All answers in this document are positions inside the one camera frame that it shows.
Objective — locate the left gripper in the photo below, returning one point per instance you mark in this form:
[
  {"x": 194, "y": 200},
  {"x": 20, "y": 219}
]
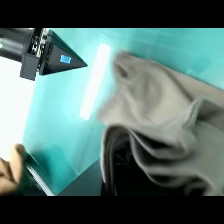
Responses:
[{"x": 31, "y": 56}]

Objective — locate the brown T-shirt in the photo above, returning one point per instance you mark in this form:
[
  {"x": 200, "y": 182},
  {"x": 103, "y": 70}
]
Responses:
[{"x": 160, "y": 126}]

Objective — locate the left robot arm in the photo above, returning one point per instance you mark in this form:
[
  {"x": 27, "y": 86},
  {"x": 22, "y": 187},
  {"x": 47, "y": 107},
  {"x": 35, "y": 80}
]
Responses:
[{"x": 11, "y": 43}]

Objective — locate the orange-brown garment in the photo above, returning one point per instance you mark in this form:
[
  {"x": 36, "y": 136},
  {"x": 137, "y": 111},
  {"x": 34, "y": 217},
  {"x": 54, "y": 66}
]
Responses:
[{"x": 8, "y": 170}]

